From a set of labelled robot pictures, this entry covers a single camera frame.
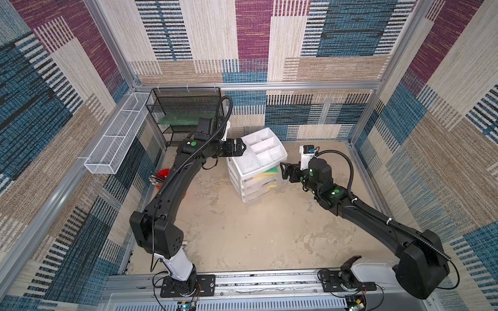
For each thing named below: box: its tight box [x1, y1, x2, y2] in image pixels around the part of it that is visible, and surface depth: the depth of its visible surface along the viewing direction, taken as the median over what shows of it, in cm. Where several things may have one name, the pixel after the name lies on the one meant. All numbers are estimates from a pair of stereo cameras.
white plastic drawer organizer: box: [226, 127, 288, 203], surface depth 88 cm
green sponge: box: [253, 166, 279, 179], surface depth 85 cm
